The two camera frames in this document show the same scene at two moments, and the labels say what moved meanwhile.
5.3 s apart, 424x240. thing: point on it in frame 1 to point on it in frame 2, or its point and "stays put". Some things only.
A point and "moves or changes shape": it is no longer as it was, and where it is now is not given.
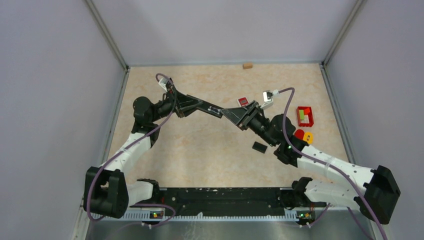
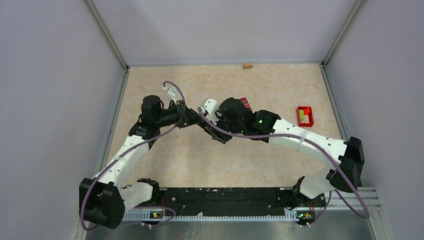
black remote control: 211,109 moves or changes shape
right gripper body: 256,122 to 236,127
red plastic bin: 308,119 stays put
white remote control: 243,101 stays put
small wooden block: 247,66 stays put
